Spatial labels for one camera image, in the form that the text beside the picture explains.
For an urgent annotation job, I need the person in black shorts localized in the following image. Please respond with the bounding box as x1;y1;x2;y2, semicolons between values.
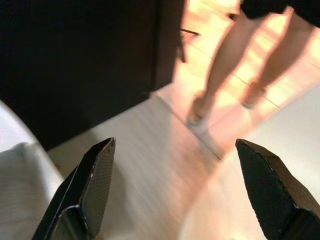
187;0;320;126

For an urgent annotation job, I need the black stool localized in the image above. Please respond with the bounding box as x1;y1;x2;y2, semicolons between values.
179;28;199;64

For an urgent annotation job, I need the black low cabinet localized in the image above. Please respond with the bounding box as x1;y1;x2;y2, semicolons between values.
0;0;187;152

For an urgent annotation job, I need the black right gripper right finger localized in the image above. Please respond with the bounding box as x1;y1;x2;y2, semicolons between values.
235;138;320;240

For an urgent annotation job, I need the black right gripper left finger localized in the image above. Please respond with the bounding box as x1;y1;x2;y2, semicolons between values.
31;136;117;240

